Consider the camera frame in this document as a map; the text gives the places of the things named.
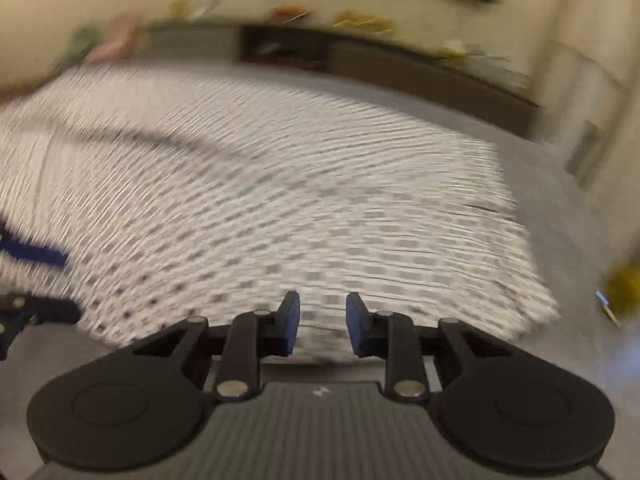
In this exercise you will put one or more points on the black and white patterned garment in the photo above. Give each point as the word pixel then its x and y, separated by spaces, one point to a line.
pixel 275 185

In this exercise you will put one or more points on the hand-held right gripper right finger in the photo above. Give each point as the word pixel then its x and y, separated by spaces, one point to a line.
pixel 357 325

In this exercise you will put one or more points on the lace-covered standing air conditioner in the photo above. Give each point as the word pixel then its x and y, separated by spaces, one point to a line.
pixel 575 85

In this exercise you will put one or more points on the pink plastic chair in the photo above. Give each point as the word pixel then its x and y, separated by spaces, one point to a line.
pixel 117 37

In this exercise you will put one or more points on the green plastic chair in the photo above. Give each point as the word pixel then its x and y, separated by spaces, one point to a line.
pixel 82 42

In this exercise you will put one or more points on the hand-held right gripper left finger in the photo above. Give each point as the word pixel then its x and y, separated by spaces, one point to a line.
pixel 290 320

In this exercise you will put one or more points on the red fruit bowl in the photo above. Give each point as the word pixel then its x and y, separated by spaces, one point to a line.
pixel 290 12

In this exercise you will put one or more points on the long grey television cabinet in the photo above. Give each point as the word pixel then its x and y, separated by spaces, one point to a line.
pixel 400 70

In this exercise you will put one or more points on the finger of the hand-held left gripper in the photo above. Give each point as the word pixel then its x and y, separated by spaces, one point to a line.
pixel 40 255
pixel 45 311

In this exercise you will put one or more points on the glass of yellow-green tea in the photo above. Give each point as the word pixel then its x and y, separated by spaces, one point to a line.
pixel 622 292

